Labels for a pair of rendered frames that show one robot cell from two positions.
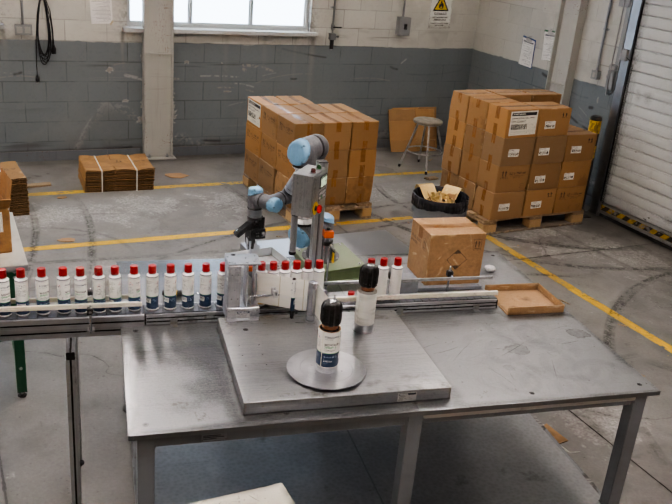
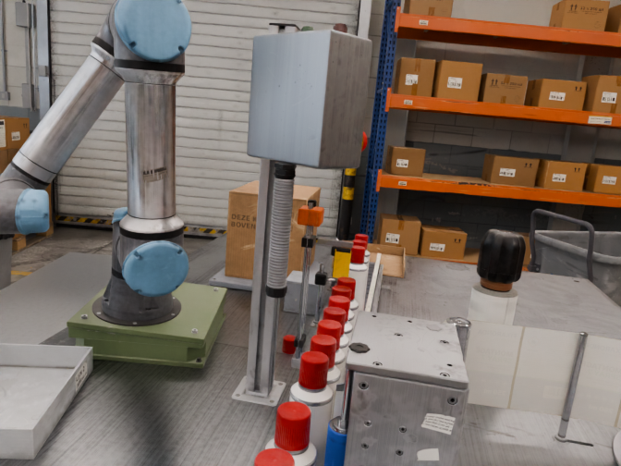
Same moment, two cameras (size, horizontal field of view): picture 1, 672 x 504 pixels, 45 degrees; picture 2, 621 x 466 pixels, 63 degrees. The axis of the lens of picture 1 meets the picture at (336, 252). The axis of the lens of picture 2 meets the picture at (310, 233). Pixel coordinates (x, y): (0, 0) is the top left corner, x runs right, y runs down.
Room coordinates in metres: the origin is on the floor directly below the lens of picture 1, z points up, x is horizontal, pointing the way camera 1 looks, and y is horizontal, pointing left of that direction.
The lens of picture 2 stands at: (3.03, 0.86, 1.36)
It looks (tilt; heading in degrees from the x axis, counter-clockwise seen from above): 13 degrees down; 297
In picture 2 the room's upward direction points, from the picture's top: 5 degrees clockwise
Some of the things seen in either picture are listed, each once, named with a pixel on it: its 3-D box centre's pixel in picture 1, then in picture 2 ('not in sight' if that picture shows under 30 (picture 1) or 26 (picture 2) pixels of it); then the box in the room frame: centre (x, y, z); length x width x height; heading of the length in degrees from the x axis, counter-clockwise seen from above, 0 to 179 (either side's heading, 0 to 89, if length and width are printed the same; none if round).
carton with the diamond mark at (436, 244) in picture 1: (445, 250); (275, 228); (3.88, -0.56, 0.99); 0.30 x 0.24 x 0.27; 109
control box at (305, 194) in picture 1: (309, 191); (308, 101); (3.42, 0.14, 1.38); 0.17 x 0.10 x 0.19; 163
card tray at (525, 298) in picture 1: (523, 298); (370, 257); (3.67, -0.94, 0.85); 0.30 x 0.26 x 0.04; 107
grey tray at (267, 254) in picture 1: (257, 261); (6, 393); (3.82, 0.39, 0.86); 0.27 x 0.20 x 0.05; 123
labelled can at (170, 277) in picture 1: (170, 286); not in sight; (3.16, 0.69, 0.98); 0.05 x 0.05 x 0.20
